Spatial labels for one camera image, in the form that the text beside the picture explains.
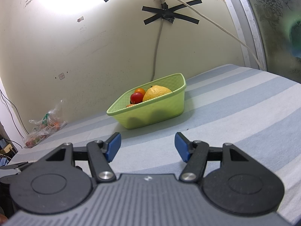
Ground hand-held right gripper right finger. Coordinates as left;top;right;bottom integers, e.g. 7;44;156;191
174;132;251;183

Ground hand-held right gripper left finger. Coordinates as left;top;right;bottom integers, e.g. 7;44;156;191
45;132;122;183

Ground green plastic basket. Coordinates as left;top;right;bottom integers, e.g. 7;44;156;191
106;73;187;130

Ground large red tomato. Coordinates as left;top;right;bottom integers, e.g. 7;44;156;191
130;92;144;104

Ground large yellow lemon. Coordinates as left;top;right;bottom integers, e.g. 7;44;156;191
142;85;173;102

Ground beige power strip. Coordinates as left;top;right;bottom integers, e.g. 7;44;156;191
0;144;13;156

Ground striped bed sheet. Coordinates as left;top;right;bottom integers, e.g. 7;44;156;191
0;63;301;224

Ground clear plastic bag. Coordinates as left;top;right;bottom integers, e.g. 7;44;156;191
23;99;68;148

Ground black tape cross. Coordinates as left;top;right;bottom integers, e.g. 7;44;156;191
142;0;203;25

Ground frosted window glass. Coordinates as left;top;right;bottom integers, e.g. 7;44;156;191
240;0;301;83

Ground black cables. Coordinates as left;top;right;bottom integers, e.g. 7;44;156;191
0;89;29;146

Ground white cable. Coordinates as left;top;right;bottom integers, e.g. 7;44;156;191
165;0;266;70

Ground aluminium window frame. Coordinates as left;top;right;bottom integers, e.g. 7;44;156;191
221;0;268;71

